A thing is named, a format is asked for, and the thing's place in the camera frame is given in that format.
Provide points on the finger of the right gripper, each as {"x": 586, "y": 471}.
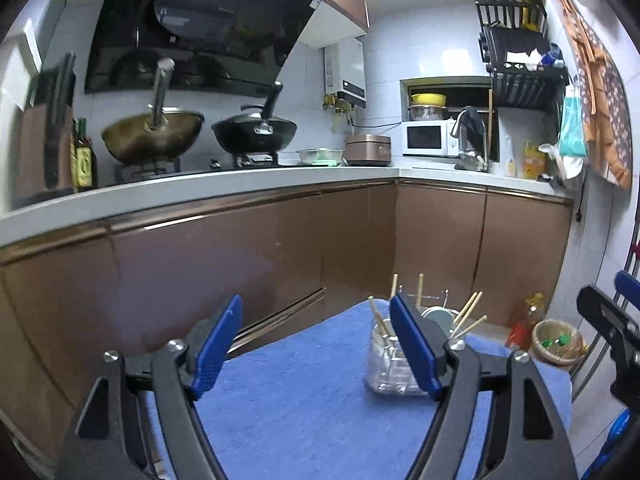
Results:
{"x": 628, "y": 287}

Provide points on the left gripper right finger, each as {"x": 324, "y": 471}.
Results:
{"x": 524, "y": 438}

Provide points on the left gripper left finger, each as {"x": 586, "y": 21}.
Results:
{"x": 140, "y": 406}

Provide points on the wooden chopstick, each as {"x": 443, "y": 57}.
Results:
{"x": 419, "y": 290}
{"x": 469, "y": 309}
{"x": 460, "y": 334}
{"x": 393, "y": 289}
{"x": 381, "y": 324}
{"x": 457, "y": 318}

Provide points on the light blue ceramic spoon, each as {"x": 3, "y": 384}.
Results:
{"x": 442, "y": 317}

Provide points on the chrome kitchen faucet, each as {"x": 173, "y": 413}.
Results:
{"x": 471, "y": 133}

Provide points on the wicker waste basket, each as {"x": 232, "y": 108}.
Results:
{"x": 557, "y": 343}

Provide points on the blue white glove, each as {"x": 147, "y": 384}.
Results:
{"x": 619, "y": 456}

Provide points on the cooking oil bottle on floor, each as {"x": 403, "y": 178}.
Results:
{"x": 520, "y": 336}

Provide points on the brown lower cabinets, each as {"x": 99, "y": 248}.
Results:
{"x": 296, "y": 256}

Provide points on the yellow detergent bottle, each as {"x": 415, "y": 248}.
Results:
{"x": 534, "y": 161}

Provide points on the teal hanging bag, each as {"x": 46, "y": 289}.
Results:
{"x": 572, "y": 137}

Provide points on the clear utensil holder with rack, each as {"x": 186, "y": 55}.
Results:
{"x": 388, "y": 371}

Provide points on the orange patterned hanging cloth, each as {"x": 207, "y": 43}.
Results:
{"x": 603, "y": 105}

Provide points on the blue towel mat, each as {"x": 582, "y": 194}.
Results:
{"x": 299, "y": 409}

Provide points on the white microwave oven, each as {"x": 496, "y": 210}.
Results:
{"x": 432, "y": 138}

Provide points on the yellow lidded glass bowl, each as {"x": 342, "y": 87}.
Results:
{"x": 427, "y": 106}

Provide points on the olive oil bottle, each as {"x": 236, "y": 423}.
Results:
{"x": 84, "y": 163}

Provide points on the brown knife block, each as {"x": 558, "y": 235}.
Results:
{"x": 44, "y": 156}

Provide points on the gas stove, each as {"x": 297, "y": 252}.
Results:
{"x": 199, "y": 164}

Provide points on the brown rice cooker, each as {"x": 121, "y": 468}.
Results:
{"x": 368, "y": 150}

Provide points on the black frying pan with lid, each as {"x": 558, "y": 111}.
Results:
{"x": 257, "y": 129}

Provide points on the white water heater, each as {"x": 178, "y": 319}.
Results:
{"x": 344, "y": 74}

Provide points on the black range hood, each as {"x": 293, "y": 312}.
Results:
{"x": 226, "y": 46}

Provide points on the black wall dish rack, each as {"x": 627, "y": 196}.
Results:
{"x": 527, "y": 70}

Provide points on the brass wok with handle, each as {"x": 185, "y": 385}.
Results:
{"x": 159, "y": 134}

